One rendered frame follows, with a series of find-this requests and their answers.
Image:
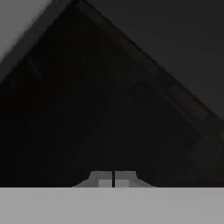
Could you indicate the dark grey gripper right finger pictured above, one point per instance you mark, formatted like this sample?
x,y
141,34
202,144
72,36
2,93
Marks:
x,y
124,178

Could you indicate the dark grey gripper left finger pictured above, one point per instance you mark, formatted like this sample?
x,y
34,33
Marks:
x,y
100,178

